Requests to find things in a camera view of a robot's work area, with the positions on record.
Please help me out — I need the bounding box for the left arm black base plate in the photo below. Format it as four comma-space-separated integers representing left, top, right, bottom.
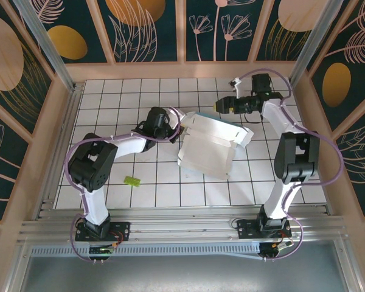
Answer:
75, 221, 131, 243

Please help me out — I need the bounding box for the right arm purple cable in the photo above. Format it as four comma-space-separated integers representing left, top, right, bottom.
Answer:
234, 69, 344, 262

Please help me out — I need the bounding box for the aluminium side rail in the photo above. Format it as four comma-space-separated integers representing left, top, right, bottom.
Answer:
36, 83, 85, 220

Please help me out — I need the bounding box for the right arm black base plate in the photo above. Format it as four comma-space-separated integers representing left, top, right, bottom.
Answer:
236, 218, 292, 241

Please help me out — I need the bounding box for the right gripper thin black cable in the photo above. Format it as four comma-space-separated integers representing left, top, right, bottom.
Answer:
244, 111, 265, 125

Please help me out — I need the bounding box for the white and teal paper box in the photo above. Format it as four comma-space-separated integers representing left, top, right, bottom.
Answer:
176, 111, 256, 181

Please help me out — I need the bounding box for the small lime green plastic piece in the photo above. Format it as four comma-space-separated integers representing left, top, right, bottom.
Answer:
123, 175, 142, 187

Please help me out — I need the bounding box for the grey slotted cable duct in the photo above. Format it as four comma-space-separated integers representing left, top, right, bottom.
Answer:
30, 242, 262, 259

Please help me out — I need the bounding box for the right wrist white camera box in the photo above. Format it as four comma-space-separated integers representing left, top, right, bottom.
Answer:
230, 77, 243, 99

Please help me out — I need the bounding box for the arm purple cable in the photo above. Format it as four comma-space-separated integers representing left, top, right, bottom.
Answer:
234, 69, 344, 262
65, 108, 185, 262

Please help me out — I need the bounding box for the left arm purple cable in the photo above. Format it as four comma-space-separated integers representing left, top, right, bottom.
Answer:
65, 108, 185, 262

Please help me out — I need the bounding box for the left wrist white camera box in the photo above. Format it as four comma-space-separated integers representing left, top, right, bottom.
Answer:
165, 106, 187, 130

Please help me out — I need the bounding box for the aluminium corner post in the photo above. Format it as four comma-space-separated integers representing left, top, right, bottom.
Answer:
288, 0, 345, 85
12, 0, 77, 92

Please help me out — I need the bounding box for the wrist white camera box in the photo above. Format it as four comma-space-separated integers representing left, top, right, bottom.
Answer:
165, 106, 187, 130
230, 77, 243, 99

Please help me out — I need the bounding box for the aluminium mounting rail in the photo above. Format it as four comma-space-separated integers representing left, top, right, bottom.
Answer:
16, 206, 352, 244

